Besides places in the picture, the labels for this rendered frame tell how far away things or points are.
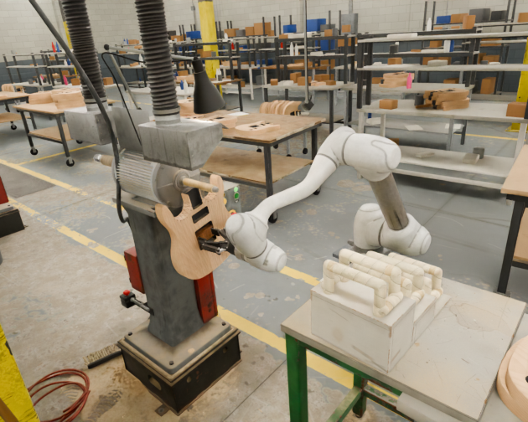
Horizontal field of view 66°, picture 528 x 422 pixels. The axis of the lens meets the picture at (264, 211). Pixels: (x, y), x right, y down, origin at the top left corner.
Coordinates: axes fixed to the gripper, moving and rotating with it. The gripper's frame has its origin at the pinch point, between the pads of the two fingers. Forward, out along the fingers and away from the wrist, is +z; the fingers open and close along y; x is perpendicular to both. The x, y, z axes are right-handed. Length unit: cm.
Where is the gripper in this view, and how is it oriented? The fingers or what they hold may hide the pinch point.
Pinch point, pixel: (206, 235)
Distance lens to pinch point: 177.8
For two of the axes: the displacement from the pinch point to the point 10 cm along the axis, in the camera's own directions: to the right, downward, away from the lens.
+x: -1.8, -8.5, -5.0
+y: 6.2, -4.9, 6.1
